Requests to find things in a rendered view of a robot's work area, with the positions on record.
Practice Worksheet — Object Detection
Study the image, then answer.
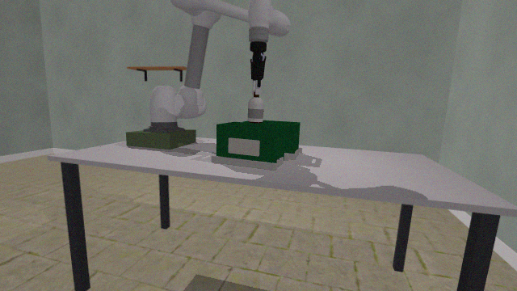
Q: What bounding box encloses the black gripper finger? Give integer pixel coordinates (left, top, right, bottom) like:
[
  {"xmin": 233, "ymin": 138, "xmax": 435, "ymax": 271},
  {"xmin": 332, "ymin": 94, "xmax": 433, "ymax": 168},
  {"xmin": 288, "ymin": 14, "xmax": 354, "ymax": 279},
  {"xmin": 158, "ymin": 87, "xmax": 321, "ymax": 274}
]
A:
[
  {"xmin": 254, "ymin": 53, "xmax": 267, "ymax": 95},
  {"xmin": 250, "ymin": 56, "xmax": 256, "ymax": 95}
]

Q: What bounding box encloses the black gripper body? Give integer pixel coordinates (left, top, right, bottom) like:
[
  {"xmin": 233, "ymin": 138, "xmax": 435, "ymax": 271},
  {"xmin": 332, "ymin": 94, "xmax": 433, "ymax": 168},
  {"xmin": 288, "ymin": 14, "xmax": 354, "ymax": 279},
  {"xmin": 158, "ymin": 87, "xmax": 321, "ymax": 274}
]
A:
[{"xmin": 250, "ymin": 41, "xmax": 267, "ymax": 63}]

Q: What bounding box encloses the green bottle crate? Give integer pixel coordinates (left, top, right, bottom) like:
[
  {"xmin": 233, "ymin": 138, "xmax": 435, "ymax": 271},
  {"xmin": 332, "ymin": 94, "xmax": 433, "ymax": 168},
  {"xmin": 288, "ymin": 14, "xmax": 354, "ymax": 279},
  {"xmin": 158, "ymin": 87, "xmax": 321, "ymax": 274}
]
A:
[
  {"xmin": 260, "ymin": 120, "xmax": 300, "ymax": 154},
  {"xmin": 216, "ymin": 122, "xmax": 286, "ymax": 163}
]

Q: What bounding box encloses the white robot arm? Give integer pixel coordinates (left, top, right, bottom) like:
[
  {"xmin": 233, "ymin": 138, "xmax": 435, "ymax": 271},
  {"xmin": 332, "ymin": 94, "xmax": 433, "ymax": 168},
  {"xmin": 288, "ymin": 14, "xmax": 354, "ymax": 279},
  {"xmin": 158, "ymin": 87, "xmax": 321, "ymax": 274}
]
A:
[{"xmin": 143, "ymin": 0, "xmax": 291, "ymax": 133}]

